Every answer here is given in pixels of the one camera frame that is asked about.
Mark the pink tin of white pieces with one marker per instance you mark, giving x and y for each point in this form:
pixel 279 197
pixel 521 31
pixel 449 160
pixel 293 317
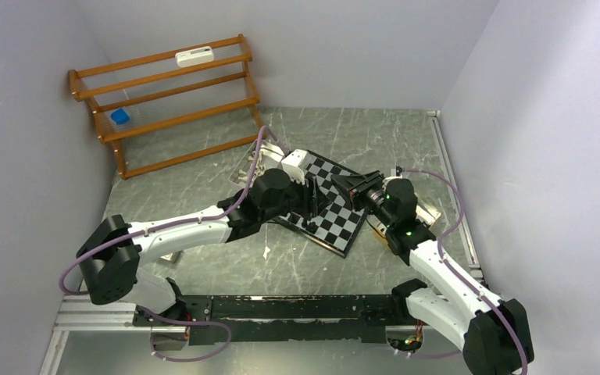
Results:
pixel 269 157

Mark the blue cap container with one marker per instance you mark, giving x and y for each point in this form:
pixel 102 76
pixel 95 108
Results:
pixel 120 117

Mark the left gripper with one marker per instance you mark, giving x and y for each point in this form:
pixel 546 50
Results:
pixel 313 199

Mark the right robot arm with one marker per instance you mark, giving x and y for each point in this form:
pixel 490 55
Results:
pixel 492 334

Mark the chessboard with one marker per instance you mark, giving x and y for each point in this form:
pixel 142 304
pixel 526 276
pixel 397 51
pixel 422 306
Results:
pixel 337 234

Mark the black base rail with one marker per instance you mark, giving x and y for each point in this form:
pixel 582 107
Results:
pixel 208 320

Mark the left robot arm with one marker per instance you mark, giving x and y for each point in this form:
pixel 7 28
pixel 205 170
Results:
pixel 111 259

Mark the white box on rack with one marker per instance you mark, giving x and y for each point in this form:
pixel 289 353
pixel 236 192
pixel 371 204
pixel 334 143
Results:
pixel 194 56

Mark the small card box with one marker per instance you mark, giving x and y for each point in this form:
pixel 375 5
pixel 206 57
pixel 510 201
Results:
pixel 172 257

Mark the wooden shelf rack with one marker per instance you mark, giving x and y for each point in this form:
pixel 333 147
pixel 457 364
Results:
pixel 108 134

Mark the black chess king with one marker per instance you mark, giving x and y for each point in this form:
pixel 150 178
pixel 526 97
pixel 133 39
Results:
pixel 312 227

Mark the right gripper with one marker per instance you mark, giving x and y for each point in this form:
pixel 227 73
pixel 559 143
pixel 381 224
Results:
pixel 355 187

